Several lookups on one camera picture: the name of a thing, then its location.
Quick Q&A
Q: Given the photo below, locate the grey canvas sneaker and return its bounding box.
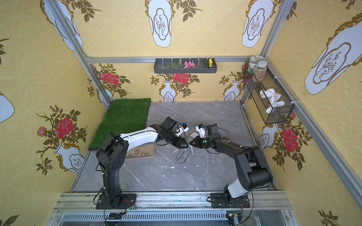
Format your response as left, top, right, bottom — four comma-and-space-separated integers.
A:
175, 132, 199, 165

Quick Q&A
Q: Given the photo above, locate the white shoelace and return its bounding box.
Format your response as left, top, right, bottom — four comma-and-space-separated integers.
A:
175, 140, 199, 161

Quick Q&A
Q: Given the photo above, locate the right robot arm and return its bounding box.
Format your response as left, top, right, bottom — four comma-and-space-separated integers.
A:
189, 124, 273, 209

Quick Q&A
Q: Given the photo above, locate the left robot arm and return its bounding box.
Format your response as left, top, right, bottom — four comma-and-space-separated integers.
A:
96, 117, 189, 210

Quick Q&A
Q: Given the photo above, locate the green artificial grass mat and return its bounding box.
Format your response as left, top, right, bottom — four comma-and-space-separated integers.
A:
89, 98, 151, 150

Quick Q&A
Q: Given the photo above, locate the green artificial plant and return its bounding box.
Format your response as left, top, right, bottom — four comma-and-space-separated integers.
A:
162, 62, 182, 69

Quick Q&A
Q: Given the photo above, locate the pink artificial flower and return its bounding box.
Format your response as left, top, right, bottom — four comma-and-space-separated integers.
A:
184, 61, 196, 69

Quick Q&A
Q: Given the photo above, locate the white plush toy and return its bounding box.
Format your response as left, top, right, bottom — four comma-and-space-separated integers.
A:
259, 88, 285, 114

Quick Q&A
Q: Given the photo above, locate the yellow artificial flower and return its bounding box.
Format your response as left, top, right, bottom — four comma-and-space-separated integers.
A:
208, 58, 213, 68

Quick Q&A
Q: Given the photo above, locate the glass jar white lid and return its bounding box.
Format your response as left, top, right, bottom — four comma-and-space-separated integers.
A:
252, 61, 267, 82

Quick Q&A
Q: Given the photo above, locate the patterned jar behind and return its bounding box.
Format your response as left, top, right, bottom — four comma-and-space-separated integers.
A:
248, 55, 265, 73

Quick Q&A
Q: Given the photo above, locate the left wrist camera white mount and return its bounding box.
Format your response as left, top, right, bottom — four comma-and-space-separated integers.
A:
176, 122, 189, 137

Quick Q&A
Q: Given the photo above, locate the grey wall planter shelf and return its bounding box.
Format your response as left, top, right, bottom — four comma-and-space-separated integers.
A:
153, 57, 218, 74

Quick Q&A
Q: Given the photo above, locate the black wire basket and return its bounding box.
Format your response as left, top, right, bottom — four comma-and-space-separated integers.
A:
243, 62, 294, 124

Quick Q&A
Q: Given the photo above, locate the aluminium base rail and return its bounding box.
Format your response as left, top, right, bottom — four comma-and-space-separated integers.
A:
48, 191, 298, 226

